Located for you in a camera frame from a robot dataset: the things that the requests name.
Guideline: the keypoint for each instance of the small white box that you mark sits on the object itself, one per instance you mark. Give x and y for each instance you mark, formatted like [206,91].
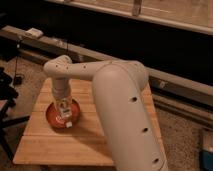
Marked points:
[33,32]

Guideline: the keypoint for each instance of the long wooden beam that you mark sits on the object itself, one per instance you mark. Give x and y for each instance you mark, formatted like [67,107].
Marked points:
[83,64]

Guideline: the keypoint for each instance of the white plastic bottle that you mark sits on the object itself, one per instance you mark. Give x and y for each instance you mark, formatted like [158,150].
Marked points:
[64,107]

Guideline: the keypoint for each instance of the black tripod stand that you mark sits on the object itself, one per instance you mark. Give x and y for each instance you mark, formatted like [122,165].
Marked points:
[7,94]

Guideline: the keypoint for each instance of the orange ceramic bowl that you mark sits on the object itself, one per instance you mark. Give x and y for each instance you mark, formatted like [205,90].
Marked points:
[53,114]

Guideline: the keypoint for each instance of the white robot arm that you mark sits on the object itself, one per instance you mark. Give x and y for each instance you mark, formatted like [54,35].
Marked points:
[116,88]

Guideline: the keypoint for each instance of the blue and white box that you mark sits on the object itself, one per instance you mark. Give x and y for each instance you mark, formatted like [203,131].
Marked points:
[206,153]

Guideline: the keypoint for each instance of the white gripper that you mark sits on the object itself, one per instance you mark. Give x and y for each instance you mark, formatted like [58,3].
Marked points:
[61,90]

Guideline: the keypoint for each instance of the wooden table board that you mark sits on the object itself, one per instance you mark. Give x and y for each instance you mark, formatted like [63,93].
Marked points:
[83,144]

